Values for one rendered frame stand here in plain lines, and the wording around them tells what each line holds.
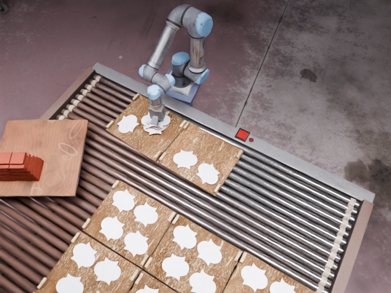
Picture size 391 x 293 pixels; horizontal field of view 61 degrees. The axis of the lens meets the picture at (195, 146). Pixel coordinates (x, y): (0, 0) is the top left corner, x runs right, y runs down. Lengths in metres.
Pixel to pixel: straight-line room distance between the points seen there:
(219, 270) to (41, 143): 1.28
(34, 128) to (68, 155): 0.31
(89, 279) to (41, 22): 3.37
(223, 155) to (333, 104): 1.87
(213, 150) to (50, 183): 0.97
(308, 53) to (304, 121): 0.92
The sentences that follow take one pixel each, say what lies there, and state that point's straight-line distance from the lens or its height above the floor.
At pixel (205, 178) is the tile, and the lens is 2.01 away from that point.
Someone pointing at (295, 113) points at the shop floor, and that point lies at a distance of 3.51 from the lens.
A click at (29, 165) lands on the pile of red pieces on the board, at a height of 1.17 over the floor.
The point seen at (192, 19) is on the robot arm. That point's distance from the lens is 1.93.
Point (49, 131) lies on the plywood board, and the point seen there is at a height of 1.04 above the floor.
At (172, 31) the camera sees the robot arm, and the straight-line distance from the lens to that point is 2.00.
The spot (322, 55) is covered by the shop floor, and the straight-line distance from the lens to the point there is 4.10.
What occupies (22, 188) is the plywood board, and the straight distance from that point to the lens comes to 2.12.
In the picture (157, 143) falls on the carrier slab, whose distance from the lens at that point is 2.14.
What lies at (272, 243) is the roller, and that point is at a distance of 1.96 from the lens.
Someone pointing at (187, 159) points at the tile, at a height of 0.95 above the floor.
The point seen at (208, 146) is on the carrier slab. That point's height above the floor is 0.94.
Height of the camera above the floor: 2.80
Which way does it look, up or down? 62 degrees down
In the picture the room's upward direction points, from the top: straight up
